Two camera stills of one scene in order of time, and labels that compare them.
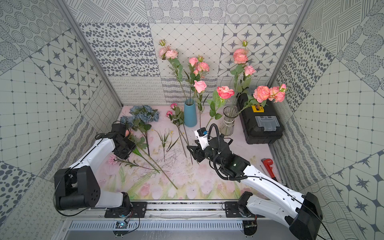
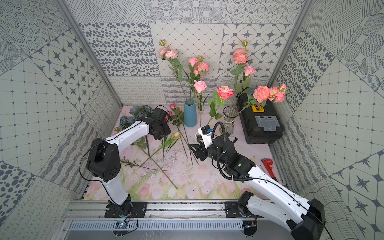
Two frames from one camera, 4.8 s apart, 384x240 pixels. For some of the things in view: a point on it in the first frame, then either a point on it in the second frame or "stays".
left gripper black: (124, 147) to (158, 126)
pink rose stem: (223, 92) stays
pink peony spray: (262, 93) stays
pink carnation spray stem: (167, 53) stays
